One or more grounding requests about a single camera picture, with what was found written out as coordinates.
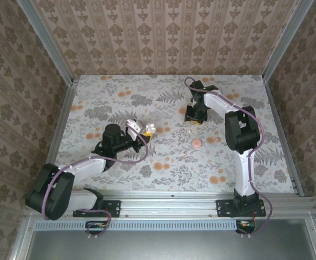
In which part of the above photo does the floral patterned table cover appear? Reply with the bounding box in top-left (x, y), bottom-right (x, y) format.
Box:
top-left (40, 74), bottom-right (297, 194)

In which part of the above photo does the black electronics box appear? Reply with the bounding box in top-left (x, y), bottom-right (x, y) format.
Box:
top-left (235, 219), bottom-right (256, 234)
top-left (85, 220), bottom-right (108, 235)

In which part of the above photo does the grey metal base panel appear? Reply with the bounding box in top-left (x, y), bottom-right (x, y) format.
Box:
top-left (9, 216), bottom-right (316, 260)

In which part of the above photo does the aluminium table side rail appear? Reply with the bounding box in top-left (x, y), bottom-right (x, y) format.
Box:
top-left (263, 80), bottom-right (305, 197)
top-left (37, 78), bottom-right (80, 197)

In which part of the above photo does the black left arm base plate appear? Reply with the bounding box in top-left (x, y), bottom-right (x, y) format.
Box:
top-left (73, 199), bottom-right (121, 218)

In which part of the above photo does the aluminium mounting rail beam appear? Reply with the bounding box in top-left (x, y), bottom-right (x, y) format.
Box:
top-left (25, 189), bottom-right (316, 219)

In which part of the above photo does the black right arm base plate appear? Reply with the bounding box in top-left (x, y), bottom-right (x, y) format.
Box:
top-left (216, 199), bottom-right (267, 219)

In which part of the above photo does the grey slotted cable duct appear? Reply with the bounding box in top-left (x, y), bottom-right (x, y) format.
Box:
top-left (35, 219), bottom-right (239, 231)

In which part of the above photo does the aluminium frame post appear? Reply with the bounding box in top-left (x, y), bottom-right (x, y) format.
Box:
top-left (262, 0), bottom-right (315, 82)
top-left (16, 0), bottom-right (75, 86)

